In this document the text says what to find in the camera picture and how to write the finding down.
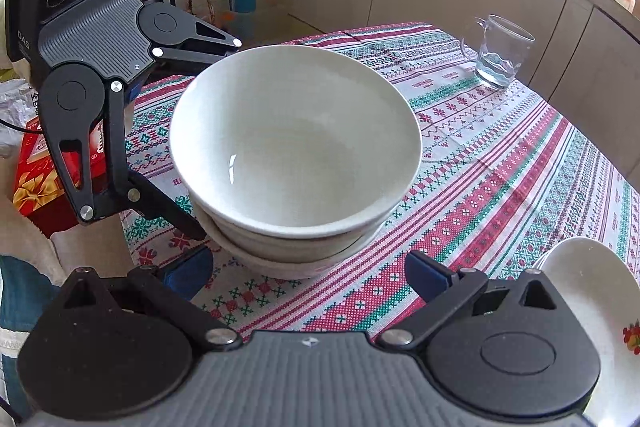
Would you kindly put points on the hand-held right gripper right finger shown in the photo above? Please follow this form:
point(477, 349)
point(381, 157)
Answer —
point(425, 274)

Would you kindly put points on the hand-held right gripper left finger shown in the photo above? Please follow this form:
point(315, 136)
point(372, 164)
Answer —
point(187, 272)

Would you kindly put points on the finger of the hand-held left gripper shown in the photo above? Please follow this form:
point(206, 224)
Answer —
point(220, 42)
point(170, 212)

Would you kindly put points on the white ceramic bowl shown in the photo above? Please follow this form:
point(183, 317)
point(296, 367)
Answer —
point(300, 249)
point(300, 271)
point(295, 132)

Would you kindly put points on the deep white floral plate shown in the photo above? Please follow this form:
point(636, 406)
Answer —
point(590, 307)

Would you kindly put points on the woven basket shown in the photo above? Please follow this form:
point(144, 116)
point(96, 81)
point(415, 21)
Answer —
point(212, 14)

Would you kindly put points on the blue thermos jug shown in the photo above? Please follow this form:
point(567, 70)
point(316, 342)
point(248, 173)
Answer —
point(243, 7)

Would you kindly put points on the beige cloth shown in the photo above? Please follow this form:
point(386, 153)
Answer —
point(85, 257)

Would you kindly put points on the patterned tablecloth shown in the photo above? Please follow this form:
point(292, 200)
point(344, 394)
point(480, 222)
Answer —
point(475, 157)

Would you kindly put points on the red gift box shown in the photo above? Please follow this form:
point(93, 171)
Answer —
point(35, 177)

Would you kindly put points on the teal cloth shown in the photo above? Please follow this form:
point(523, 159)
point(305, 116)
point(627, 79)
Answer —
point(25, 297)

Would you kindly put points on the clear glass mug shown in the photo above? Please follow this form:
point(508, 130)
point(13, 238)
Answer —
point(500, 52)

